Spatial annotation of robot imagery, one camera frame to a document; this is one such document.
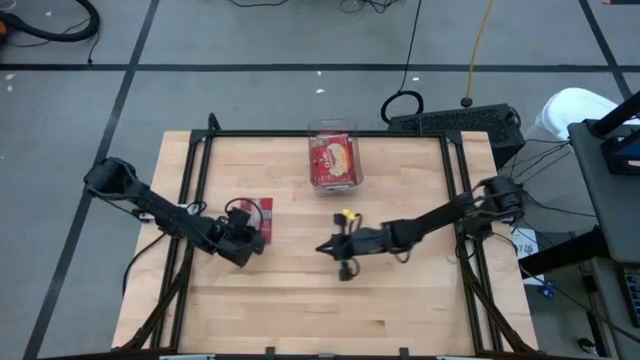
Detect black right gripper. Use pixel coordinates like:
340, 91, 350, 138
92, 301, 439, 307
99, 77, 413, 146
314, 222, 390, 262

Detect clear plastic basket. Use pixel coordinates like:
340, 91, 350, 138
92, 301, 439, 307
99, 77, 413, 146
306, 118, 365, 196

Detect white paper sheet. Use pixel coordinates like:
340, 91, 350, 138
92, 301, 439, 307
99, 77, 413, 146
509, 225, 546, 287

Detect black desk beam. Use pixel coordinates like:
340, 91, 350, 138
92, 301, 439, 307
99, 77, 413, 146
517, 225, 611, 279

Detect white trash bin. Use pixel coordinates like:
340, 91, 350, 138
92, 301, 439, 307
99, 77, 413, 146
533, 86, 640, 142

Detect grey side desk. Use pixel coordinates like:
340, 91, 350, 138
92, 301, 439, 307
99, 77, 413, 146
567, 118, 640, 265

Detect black desk device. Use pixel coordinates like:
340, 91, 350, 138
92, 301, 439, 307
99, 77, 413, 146
599, 127, 640, 177

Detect black keyboard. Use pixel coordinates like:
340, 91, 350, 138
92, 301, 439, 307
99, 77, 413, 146
622, 267, 640, 329

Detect black pole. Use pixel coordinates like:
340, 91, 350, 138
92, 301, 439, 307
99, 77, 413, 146
587, 89, 640, 139

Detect black left camera cable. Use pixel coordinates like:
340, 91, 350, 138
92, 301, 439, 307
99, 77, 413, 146
223, 197, 265, 236

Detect black aluminium table frame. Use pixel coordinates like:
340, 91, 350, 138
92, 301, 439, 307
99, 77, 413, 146
117, 112, 540, 360

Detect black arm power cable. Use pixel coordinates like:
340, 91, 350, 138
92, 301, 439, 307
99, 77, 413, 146
121, 230, 169, 297

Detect yellow cable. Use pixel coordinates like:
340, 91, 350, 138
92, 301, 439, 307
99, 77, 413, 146
459, 0, 496, 109

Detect black vacuum hose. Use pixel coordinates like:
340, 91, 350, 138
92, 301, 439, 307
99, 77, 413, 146
0, 0, 101, 44

